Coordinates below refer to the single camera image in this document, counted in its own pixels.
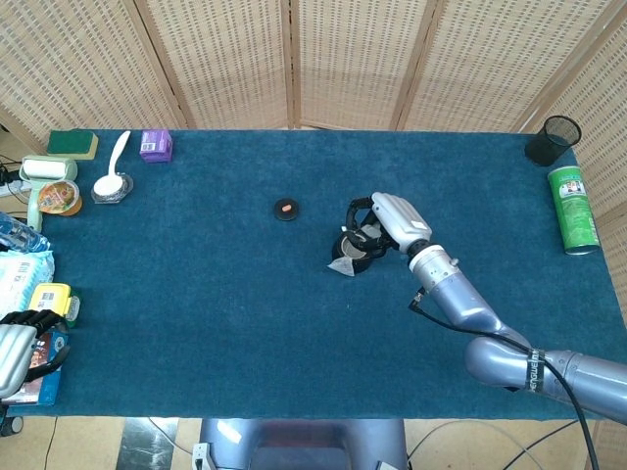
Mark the white power strip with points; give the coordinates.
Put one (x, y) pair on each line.
(12, 187)

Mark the blue cookie box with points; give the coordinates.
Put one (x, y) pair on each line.
(49, 387)

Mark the yellow green box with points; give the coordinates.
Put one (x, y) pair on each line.
(49, 296)

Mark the bamboo folding screen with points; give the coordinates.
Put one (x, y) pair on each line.
(245, 59)

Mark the black teapot lid orange knob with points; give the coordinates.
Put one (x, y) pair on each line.
(286, 209)

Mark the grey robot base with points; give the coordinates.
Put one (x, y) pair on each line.
(303, 445)

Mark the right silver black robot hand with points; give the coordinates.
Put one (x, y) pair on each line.
(401, 220)

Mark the orange snack cup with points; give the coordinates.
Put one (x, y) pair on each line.
(59, 198)

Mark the clear glass bowl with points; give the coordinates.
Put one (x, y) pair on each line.
(126, 192)

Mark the purple box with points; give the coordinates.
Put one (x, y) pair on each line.
(157, 147)

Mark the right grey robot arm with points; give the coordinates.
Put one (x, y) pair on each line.
(460, 298)

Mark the white plastic spoon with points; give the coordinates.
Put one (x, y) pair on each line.
(110, 183)

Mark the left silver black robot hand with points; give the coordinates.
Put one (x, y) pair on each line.
(14, 357)

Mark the green yellow sponge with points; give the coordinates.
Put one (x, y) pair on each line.
(71, 142)

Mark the black teapot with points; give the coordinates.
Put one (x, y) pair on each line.
(362, 266)

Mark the white wet wipes pack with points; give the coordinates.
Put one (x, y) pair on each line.
(22, 276)

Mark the black mesh pen holder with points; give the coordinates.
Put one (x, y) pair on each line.
(546, 147)

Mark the light green lint roller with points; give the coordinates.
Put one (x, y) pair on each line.
(46, 169)

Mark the green chip can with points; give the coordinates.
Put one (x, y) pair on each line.
(575, 215)

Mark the black caster wheel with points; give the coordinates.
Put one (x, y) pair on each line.
(11, 426)

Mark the clear water bottle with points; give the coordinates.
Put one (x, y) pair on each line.
(22, 237)

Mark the blue table cloth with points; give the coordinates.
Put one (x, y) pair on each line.
(220, 303)

